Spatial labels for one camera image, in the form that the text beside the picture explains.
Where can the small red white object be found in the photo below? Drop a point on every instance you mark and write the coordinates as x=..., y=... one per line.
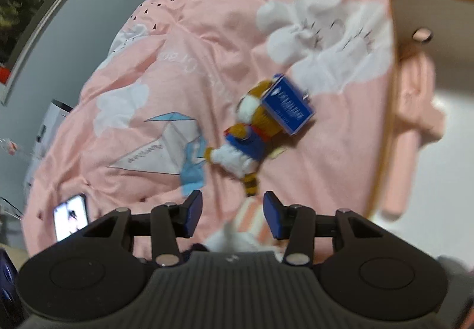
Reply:
x=11, y=147

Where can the smartphone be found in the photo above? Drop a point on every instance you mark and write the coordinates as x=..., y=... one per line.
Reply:
x=70, y=216

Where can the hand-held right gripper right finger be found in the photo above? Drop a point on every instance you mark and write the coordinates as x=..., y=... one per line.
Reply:
x=272, y=216

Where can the blue card box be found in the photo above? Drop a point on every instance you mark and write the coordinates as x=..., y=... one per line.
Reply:
x=289, y=105

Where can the orange cardboard box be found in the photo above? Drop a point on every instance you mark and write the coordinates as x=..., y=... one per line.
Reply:
x=451, y=166

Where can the pink printed blanket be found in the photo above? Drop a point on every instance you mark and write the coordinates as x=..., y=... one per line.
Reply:
x=185, y=55

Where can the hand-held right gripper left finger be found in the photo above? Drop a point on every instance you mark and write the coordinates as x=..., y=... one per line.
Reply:
x=193, y=212

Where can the tiger plush toy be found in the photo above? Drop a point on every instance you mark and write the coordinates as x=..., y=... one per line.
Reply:
x=240, y=151

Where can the white appliance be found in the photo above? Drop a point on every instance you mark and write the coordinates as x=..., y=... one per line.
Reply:
x=50, y=121

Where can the white pink striped plush toy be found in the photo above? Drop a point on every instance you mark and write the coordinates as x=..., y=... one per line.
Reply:
x=248, y=225

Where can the pink plastic handheld device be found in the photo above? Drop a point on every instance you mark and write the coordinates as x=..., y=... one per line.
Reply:
x=407, y=121

